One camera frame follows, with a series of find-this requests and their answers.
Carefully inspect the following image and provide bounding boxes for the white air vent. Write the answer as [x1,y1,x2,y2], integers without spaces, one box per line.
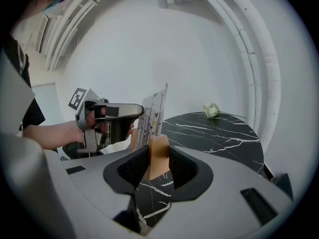
[34,13,51,55]

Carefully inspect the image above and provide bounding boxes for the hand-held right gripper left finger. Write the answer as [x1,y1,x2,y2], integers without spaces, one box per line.
[44,144,150,239]

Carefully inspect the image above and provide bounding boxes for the white flower bouquet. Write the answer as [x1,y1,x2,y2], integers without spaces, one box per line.
[202,102,247,120]

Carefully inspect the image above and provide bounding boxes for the round black marble table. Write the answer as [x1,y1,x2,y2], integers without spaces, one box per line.
[134,111,265,234]

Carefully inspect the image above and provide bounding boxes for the person's head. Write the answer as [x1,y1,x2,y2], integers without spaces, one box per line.
[14,0,75,24]

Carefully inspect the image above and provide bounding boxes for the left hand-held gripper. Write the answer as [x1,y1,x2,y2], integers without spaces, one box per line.
[68,87,145,154]

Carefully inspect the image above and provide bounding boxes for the small brown object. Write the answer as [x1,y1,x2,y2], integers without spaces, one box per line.
[131,83,170,181]

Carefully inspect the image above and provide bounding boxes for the person's left forearm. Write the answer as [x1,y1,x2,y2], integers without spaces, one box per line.
[23,119,86,151]

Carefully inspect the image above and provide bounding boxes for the thick white insulated pipe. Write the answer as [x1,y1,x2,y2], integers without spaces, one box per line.
[219,0,282,154]

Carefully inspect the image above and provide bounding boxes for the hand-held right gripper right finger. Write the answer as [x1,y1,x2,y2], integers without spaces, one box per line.
[151,145,294,239]

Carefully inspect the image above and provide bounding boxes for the person's left hand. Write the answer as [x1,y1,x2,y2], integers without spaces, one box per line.
[85,108,110,134]

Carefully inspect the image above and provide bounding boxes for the thin white wall pipe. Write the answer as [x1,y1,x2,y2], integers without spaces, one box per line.
[196,0,263,149]

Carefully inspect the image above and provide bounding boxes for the white ceiling pipe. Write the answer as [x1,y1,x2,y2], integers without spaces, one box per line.
[51,0,130,65]
[44,0,118,71]

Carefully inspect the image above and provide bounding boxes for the dark grey trash bin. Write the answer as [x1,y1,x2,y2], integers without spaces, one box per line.
[271,172,294,200]

